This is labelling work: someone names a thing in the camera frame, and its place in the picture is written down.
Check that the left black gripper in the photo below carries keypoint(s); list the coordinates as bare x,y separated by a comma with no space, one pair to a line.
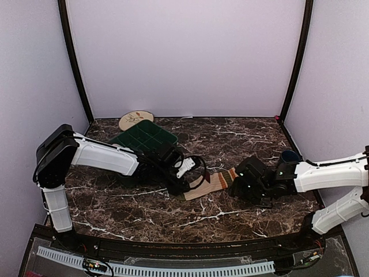
179,188

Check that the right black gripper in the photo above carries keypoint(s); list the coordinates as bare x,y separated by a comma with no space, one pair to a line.
236,188

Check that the beige striped sock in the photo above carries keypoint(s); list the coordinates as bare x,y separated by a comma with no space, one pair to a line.
212,183

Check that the green divided organizer tray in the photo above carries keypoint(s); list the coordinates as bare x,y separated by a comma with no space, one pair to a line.
144,136

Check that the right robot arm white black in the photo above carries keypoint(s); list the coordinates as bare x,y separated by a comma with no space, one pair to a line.
255,181

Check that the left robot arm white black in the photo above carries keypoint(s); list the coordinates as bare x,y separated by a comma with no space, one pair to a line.
65,148

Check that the dark blue mug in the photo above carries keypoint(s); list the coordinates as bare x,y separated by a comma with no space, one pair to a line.
288,158

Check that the beige floral plate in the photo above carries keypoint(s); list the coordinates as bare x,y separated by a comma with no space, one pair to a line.
134,117

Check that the small circuit board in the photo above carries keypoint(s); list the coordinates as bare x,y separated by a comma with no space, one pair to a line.
94,266

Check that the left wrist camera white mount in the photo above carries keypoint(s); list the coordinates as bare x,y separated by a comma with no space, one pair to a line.
184,166

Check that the black front table rail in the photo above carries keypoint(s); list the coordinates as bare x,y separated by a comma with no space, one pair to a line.
279,247

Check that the white slotted cable duct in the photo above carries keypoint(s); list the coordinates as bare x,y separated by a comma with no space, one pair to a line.
147,267

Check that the right black frame post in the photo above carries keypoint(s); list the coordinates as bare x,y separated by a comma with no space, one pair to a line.
307,15

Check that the black frame post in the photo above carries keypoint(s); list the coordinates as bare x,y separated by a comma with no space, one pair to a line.
67,34
307,15

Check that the left black frame post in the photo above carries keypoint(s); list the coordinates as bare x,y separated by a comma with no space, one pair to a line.
67,34

